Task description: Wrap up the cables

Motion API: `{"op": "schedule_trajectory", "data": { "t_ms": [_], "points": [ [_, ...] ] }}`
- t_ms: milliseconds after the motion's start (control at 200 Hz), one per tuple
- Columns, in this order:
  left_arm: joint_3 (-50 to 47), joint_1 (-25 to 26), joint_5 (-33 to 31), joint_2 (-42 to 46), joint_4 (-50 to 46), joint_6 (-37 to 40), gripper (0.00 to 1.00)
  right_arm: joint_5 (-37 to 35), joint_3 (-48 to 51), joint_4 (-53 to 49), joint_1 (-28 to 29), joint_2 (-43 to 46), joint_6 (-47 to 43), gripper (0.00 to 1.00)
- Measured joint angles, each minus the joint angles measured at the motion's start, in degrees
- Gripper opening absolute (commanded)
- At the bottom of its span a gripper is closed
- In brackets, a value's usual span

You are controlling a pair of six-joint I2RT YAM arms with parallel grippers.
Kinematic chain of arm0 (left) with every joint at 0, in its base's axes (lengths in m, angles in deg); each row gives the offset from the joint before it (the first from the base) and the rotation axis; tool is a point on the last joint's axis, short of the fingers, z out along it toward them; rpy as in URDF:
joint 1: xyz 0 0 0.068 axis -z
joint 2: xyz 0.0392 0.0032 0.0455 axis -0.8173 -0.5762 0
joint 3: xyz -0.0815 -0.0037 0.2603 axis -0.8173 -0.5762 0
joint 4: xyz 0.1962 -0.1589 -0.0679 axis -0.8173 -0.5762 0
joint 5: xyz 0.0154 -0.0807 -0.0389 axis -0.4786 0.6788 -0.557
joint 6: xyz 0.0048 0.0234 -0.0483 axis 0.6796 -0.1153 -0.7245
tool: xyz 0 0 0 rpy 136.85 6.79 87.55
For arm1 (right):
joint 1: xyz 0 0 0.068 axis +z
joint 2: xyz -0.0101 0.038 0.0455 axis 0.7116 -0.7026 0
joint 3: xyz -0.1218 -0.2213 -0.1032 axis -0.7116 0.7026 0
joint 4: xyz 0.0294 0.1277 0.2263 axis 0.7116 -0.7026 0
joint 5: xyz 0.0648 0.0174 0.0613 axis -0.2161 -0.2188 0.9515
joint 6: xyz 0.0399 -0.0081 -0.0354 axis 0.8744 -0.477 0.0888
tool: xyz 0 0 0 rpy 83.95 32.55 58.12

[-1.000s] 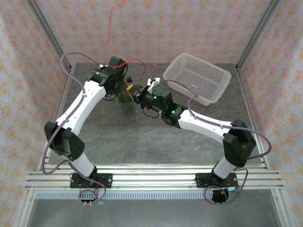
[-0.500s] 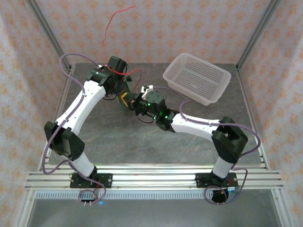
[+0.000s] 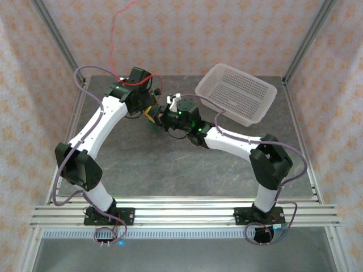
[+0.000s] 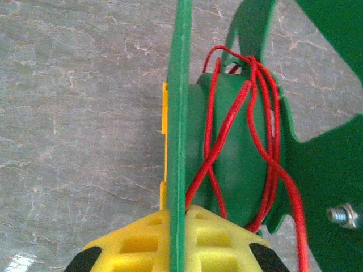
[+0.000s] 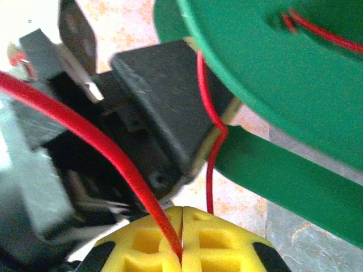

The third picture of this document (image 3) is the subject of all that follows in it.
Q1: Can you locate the green cable spool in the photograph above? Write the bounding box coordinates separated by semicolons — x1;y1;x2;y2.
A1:
144;84;161;133

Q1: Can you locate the white perforated plastic basket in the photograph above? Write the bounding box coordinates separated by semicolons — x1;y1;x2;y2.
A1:
195;63;278;128

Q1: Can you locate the thin red cable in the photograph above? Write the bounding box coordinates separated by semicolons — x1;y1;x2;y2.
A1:
109;0;164;99

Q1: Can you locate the grey metal sheet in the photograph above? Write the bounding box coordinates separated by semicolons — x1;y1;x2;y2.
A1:
16;237;352;272

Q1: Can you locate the aluminium frame post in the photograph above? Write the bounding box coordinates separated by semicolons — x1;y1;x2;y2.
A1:
31;0;86;84
282;0;337;83

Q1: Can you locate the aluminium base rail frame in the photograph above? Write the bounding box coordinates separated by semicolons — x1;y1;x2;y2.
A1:
29;197;341;229

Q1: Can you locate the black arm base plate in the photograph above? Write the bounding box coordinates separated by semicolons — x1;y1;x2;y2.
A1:
233;206;285;226
83;207;136;226

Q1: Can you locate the slotted grey cable duct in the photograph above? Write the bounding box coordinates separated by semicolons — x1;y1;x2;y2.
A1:
42;228;256;239

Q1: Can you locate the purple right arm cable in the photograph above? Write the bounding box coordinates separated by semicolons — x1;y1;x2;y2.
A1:
180;95;309;246

